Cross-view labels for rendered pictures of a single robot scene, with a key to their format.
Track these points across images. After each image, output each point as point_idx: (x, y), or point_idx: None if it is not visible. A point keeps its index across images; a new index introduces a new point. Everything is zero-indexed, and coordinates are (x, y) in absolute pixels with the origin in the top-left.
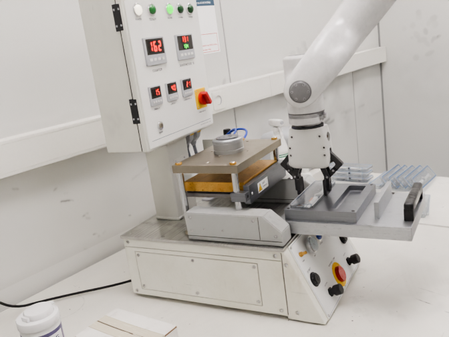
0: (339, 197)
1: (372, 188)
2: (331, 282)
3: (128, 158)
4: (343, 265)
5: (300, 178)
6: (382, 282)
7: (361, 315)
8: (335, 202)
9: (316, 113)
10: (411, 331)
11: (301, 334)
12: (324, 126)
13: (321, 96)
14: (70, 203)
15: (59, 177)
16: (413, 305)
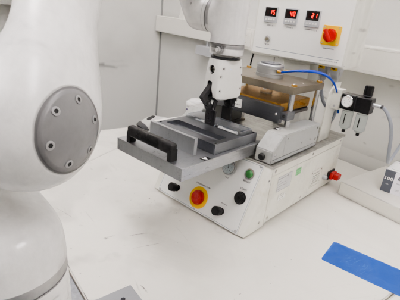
0: (198, 127)
1: (203, 140)
2: (184, 187)
3: (388, 97)
4: (211, 203)
5: (226, 106)
6: (188, 231)
7: (150, 203)
8: (188, 123)
9: (210, 42)
10: (111, 211)
11: (155, 180)
12: (213, 58)
13: (214, 28)
14: (325, 100)
15: (326, 78)
16: (137, 227)
